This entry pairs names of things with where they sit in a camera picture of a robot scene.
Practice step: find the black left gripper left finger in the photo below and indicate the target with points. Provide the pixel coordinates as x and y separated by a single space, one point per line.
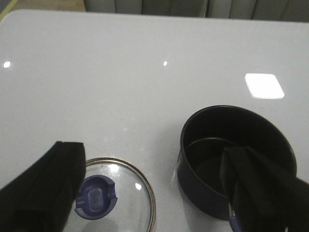
40 199

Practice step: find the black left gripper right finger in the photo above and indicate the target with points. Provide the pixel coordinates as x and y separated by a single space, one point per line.
262 196

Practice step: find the glass lid with blue knob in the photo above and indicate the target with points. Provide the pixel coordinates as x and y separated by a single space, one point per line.
115 196

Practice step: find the dark blue saucepan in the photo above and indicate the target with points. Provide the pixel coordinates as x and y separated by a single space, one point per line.
204 137

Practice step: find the left grey upholstered chair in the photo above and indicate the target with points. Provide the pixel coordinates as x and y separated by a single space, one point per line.
273 10

